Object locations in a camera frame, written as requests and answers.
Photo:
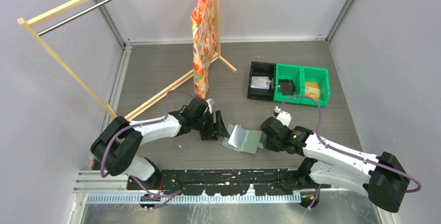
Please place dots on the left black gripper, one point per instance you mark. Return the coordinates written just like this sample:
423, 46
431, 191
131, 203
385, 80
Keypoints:
210, 133

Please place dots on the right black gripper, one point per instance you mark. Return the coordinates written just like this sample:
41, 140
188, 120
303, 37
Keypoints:
268, 145

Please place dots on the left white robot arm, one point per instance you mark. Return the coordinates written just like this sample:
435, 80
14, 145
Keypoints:
117, 146

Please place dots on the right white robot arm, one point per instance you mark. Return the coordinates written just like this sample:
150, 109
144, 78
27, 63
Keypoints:
378, 177

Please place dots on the black cards in bin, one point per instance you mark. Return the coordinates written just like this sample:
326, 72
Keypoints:
286, 87

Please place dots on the white cards in bin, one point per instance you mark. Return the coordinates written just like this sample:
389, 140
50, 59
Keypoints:
260, 82

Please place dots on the green bin middle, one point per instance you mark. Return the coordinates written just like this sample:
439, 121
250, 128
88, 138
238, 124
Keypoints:
291, 72

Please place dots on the green bin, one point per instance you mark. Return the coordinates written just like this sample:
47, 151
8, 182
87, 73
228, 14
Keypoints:
320, 75
291, 72

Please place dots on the black storage bin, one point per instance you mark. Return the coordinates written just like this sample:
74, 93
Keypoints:
262, 69

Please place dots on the green bin right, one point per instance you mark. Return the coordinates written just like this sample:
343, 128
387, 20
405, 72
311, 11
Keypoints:
320, 75

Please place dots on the orange floral hanging cloth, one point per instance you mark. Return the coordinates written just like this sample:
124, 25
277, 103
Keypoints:
202, 25

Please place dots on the wooden clothes rack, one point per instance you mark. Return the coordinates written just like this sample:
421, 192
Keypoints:
68, 56

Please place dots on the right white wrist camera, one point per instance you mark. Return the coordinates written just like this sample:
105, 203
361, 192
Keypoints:
283, 116

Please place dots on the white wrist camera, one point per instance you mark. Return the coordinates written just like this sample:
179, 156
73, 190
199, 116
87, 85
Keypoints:
210, 103
283, 116

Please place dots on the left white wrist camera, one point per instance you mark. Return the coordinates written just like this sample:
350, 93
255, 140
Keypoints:
210, 103

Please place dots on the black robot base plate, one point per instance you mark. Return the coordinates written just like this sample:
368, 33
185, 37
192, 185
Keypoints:
229, 182

